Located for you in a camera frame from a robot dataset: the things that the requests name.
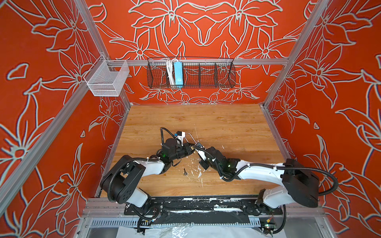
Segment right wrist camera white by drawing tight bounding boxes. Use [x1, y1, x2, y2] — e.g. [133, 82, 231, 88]
[197, 149, 207, 161]

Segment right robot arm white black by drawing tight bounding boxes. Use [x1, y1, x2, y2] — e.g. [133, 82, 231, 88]
[193, 143, 339, 210]

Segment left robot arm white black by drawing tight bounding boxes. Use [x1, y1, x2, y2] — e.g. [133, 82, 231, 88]
[99, 128, 195, 208]

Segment white cable bundle in basket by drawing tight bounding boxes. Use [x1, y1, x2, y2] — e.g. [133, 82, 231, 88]
[165, 59, 176, 87]

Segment black wire wall basket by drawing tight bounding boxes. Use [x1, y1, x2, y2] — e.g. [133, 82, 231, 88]
[147, 57, 236, 89]

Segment light blue box in basket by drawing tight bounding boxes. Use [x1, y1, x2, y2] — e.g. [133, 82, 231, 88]
[174, 61, 184, 88]

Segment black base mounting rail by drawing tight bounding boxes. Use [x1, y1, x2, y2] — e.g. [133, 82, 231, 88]
[123, 196, 283, 226]

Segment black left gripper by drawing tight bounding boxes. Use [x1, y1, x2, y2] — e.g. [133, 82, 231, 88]
[169, 143, 197, 162]

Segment white wire mesh basket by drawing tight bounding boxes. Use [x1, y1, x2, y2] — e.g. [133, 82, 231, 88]
[84, 55, 130, 97]

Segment brass padlock with steel shackle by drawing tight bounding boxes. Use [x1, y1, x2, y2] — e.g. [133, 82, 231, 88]
[184, 132, 198, 145]

